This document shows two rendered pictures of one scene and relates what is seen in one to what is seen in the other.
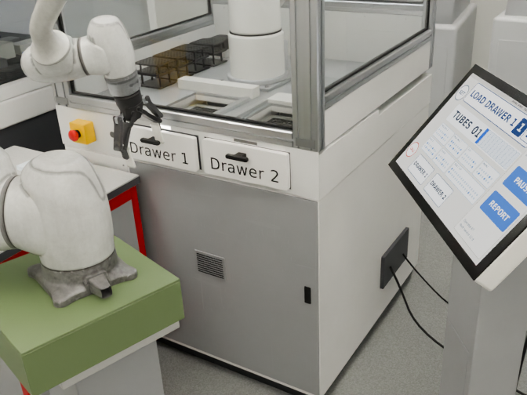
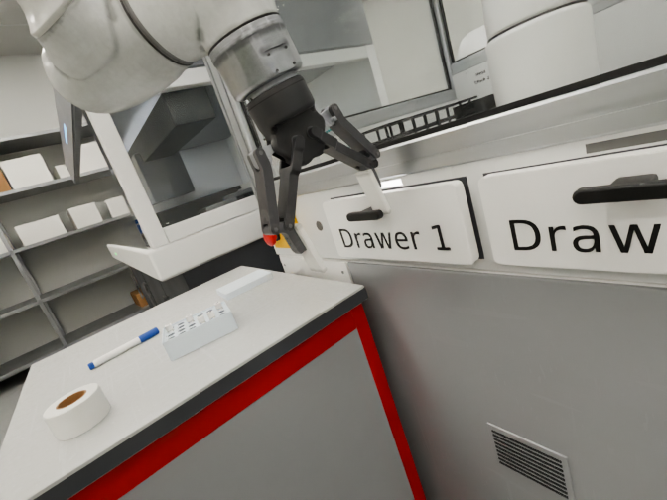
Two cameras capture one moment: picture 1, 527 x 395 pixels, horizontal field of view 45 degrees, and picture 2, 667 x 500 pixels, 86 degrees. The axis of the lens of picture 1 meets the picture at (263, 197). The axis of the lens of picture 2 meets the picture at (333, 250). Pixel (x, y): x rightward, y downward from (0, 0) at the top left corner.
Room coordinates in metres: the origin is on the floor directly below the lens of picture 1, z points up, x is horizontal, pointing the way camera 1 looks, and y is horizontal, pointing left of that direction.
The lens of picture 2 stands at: (1.31, 0.18, 1.01)
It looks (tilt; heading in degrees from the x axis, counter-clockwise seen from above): 14 degrees down; 24
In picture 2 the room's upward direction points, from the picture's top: 19 degrees counter-clockwise
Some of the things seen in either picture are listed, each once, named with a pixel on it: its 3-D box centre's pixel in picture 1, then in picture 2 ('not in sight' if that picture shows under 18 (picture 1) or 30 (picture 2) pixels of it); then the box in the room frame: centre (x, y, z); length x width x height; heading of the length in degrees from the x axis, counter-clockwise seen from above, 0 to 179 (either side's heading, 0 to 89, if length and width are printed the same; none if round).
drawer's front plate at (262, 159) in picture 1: (245, 163); (643, 213); (1.69, 0.05, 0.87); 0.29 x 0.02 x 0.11; 57
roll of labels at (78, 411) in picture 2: not in sight; (77, 410); (1.57, 0.75, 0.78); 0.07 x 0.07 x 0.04
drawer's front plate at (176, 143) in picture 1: (159, 146); (386, 226); (1.85, 0.32, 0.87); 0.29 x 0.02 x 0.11; 57
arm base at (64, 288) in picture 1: (84, 267); not in sight; (1.14, 0.39, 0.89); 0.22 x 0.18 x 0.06; 36
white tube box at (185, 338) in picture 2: not in sight; (200, 328); (1.78, 0.70, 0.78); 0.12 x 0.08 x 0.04; 136
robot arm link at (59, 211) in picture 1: (63, 205); not in sight; (1.16, 0.41, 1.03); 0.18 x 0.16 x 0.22; 85
